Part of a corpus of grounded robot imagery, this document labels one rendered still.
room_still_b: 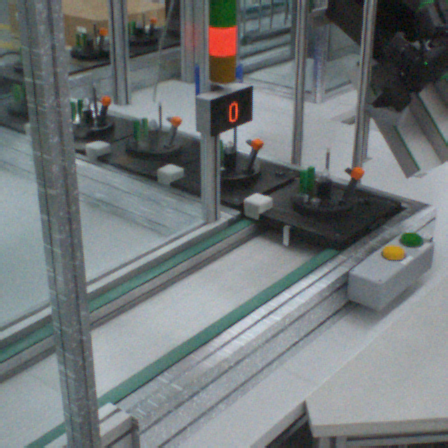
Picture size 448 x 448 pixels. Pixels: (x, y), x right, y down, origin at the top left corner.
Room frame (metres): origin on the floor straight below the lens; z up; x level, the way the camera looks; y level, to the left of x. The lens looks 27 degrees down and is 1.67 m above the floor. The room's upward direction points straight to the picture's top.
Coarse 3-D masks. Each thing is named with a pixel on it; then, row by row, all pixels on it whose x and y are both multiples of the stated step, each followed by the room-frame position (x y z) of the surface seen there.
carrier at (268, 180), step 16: (224, 160) 1.65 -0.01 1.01; (240, 160) 1.69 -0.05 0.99; (256, 160) 1.74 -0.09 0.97; (224, 176) 1.60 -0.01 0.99; (240, 176) 1.60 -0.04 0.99; (256, 176) 1.62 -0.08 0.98; (272, 176) 1.65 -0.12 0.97; (288, 176) 1.65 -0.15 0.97; (224, 192) 1.56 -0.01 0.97; (240, 192) 1.56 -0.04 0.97; (256, 192) 1.56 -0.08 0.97; (272, 192) 1.58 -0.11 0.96; (240, 208) 1.50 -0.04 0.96
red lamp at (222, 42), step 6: (210, 30) 1.41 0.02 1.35; (216, 30) 1.40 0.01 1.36; (222, 30) 1.40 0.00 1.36; (228, 30) 1.40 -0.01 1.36; (234, 30) 1.41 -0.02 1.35; (210, 36) 1.41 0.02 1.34; (216, 36) 1.40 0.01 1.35; (222, 36) 1.40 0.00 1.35; (228, 36) 1.40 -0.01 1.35; (234, 36) 1.41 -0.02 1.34; (210, 42) 1.41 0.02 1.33; (216, 42) 1.40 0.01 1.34; (222, 42) 1.40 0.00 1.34; (228, 42) 1.40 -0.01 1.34; (234, 42) 1.41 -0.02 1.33; (210, 48) 1.41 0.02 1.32; (216, 48) 1.40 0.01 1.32; (222, 48) 1.40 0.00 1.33; (228, 48) 1.40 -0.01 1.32; (234, 48) 1.41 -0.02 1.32; (216, 54) 1.40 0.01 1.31; (222, 54) 1.40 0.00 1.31; (228, 54) 1.40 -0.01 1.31
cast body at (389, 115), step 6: (378, 96) 1.54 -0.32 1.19; (366, 108) 1.57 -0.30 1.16; (372, 108) 1.54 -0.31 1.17; (378, 108) 1.54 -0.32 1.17; (384, 108) 1.53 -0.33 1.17; (390, 108) 1.52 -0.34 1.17; (372, 114) 1.55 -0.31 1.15; (378, 114) 1.54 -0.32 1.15; (384, 114) 1.53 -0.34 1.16; (390, 114) 1.52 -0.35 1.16; (396, 114) 1.52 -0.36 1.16; (402, 114) 1.53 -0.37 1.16; (384, 120) 1.53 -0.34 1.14; (390, 120) 1.53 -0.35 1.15; (396, 120) 1.52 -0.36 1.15; (402, 120) 1.54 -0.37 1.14
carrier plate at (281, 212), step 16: (288, 192) 1.56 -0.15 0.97; (368, 192) 1.56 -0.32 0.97; (272, 208) 1.48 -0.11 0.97; (288, 208) 1.48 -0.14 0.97; (368, 208) 1.48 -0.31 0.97; (384, 208) 1.48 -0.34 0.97; (272, 224) 1.43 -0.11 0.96; (288, 224) 1.40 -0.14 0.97; (304, 224) 1.40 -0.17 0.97; (320, 224) 1.40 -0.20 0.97; (336, 224) 1.40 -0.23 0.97; (352, 224) 1.40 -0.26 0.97; (368, 224) 1.40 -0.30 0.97; (320, 240) 1.35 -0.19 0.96; (336, 240) 1.33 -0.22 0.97; (352, 240) 1.36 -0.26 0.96
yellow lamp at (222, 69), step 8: (216, 56) 1.40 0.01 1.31; (224, 56) 1.40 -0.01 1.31; (232, 56) 1.41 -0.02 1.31; (216, 64) 1.40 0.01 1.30; (224, 64) 1.40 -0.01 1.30; (232, 64) 1.41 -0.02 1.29; (216, 72) 1.40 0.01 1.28; (224, 72) 1.40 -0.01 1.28; (232, 72) 1.41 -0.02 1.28; (216, 80) 1.40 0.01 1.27; (224, 80) 1.40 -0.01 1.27; (232, 80) 1.41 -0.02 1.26
